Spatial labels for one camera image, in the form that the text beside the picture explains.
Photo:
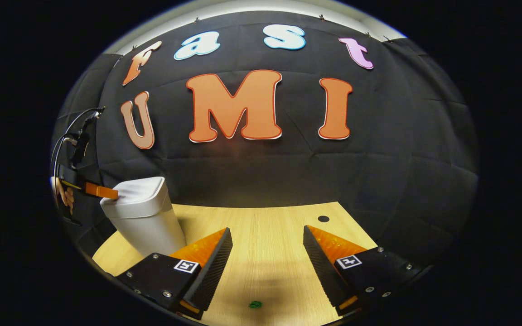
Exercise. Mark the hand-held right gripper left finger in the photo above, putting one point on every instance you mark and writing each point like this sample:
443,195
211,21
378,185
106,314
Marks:
211,271

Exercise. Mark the white desktop garbage bin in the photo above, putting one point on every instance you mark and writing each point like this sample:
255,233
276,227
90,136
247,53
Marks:
143,217

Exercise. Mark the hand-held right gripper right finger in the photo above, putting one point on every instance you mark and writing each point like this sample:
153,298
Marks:
322,267

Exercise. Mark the small green paper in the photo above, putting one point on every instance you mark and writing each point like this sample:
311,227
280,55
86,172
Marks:
255,304

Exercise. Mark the wooden desktop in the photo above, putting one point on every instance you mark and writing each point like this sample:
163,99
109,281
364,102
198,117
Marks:
270,235

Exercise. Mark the black backdrop cloth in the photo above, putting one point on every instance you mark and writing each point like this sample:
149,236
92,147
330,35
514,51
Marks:
288,172

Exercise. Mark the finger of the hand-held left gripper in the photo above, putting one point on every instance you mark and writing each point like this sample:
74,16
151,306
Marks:
98,191

